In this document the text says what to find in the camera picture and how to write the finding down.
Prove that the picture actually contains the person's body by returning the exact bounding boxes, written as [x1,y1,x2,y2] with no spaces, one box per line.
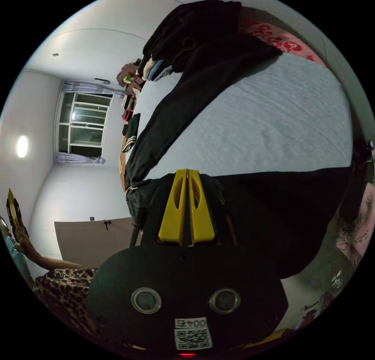
[0,215,125,348]

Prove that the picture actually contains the person's left forearm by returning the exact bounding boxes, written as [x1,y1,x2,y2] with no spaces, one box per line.
[28,245,90,270]

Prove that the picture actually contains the bed with grey sheet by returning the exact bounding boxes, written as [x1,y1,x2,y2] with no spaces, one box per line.
[118,13,355,191]

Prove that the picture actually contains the brown door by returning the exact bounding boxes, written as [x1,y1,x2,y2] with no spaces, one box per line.
[54,217,142,269]

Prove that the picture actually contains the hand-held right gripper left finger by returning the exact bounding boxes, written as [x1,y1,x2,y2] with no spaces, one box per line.
[158,169,188,244]

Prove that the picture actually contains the pile of clothes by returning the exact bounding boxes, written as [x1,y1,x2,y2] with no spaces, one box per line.
[143,0,244,83]

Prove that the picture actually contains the window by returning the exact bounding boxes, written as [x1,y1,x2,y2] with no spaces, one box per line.
[57,91,114,155]

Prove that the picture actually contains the pink printed cloth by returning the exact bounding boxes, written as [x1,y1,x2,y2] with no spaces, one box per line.
[335,182,375,282]

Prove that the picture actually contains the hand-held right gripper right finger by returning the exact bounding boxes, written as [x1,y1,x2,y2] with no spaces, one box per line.
[187,169,216,246]

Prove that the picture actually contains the pink flowered blanket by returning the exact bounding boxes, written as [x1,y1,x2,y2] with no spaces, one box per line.
[239,20,328,69]

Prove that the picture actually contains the lilac curtain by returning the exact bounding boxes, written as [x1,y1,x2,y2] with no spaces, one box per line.
[55,151,107,166]
[62,81,125,99]

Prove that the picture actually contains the black pants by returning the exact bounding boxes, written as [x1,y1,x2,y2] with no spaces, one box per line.
[124,35,354,280]

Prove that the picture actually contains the round ceiling lamp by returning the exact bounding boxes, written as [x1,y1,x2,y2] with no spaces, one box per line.
[16,135,29,159]

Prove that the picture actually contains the person's left hand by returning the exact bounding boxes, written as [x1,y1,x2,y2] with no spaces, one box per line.
[14,225,35,257]

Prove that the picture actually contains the black garment with white stripes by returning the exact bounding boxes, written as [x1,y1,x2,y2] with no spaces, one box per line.
[121,112,141,153]

